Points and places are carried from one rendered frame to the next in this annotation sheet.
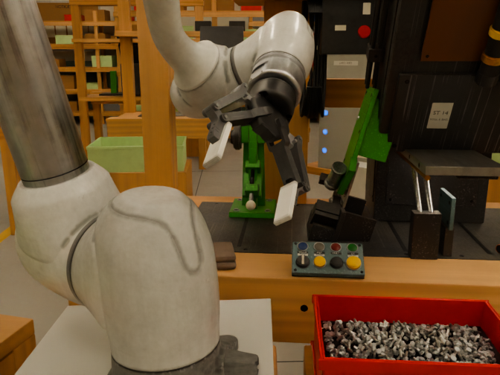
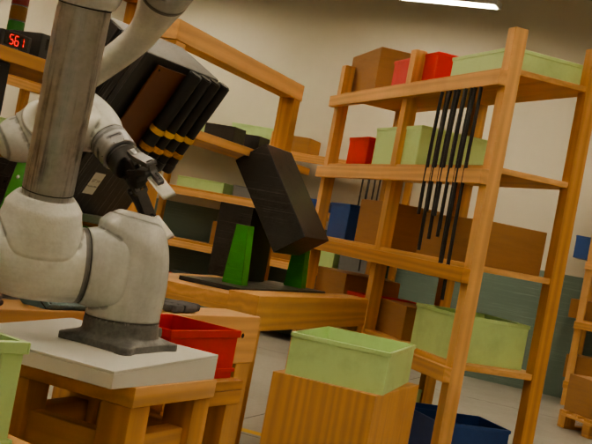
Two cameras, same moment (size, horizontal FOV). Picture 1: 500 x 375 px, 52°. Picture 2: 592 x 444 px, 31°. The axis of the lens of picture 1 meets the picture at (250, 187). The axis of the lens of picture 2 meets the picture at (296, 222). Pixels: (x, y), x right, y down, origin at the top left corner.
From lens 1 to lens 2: 2.10 m
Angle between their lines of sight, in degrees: 67
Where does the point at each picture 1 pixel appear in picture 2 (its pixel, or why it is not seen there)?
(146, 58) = not seen: outside the picture
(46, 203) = (75, 215)
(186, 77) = not seen: hidden behind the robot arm
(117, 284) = (151, 265)
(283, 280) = (44, 312)
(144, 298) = (162, 273)
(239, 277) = (18, 310)
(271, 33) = (106, 110)
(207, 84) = not seen: hidden behind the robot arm
